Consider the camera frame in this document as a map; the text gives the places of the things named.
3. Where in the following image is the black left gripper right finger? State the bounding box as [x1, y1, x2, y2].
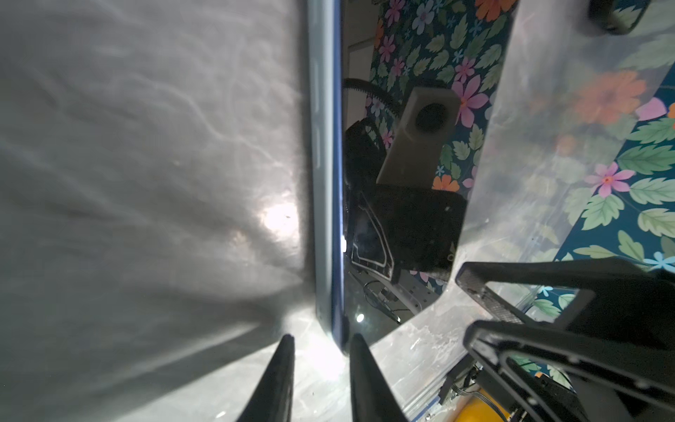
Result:
[349, 333, 408, 422]

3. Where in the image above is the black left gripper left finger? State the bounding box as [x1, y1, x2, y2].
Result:
[237, 334, 295, 422]

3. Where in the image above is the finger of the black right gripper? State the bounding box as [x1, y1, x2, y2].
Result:
[456, 258, 674, 348]
[463, 321, 674, 421]

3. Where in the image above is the light blue phone case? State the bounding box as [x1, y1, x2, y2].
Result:
[307, 1, 340, 335]

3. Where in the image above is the black phone case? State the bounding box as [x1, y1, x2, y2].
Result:
[588, 0, 651, 35]

